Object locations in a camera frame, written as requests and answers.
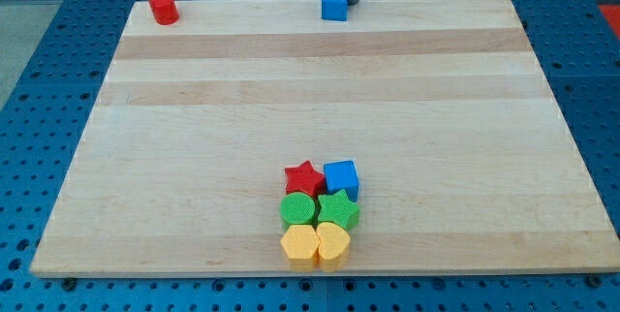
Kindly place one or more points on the wooden board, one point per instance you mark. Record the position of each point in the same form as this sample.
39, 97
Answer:
466, 163

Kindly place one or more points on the yellow heart block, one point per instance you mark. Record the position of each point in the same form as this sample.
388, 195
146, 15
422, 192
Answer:
334, 248

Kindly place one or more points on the blue cube block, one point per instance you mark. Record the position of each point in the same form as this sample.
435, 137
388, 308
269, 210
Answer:
342, 175

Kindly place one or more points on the yellow hexagon block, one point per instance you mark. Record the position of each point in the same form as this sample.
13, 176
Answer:
300, 246

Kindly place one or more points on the green cylinder block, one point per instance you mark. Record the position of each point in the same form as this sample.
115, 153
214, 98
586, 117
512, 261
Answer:
298, 208

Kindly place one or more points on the red cylinder block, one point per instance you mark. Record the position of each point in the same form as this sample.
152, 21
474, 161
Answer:
164, 11

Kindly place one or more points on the red star block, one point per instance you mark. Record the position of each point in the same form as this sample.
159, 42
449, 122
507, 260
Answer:
305, 179

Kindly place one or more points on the blue triangle block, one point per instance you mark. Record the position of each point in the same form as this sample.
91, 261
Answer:
334, 10

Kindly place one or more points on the green star block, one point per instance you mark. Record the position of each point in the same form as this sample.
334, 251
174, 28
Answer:
338, 209

